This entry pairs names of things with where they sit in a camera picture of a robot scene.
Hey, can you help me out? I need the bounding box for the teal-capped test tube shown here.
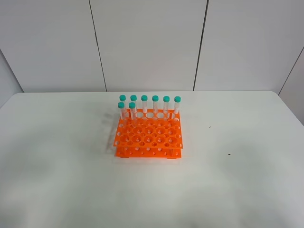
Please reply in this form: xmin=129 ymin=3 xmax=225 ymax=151
xmin=129 ymin=102 xmax=137 ymax=127

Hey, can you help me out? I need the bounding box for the orange test tube rack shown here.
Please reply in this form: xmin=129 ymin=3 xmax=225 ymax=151
xmin=113 ymin=108 xmax=183 ymax=159

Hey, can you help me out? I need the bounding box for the second row left tube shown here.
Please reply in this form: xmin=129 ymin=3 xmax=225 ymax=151
xmin=118 ymin=103 xmax=125 ymax=120

